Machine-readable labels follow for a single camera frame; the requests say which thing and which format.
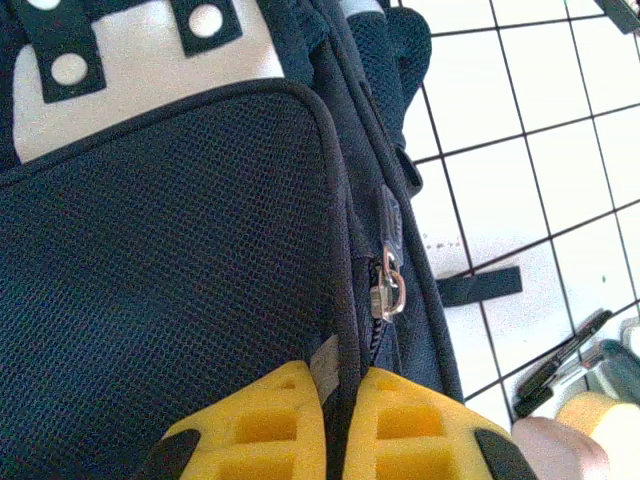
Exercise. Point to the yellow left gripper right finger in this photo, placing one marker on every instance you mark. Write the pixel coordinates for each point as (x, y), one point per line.
(410, 435)

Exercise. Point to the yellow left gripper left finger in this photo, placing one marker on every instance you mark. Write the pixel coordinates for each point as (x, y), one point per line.
(270, 430)

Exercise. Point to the black pen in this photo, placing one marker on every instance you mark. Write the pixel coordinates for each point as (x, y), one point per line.
(560, 365)

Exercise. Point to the round beige disc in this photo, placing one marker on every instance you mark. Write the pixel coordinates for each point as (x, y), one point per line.
(605, 417)

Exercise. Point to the navy blue backpack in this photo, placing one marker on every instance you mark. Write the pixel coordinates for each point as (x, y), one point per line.
(175, 250)

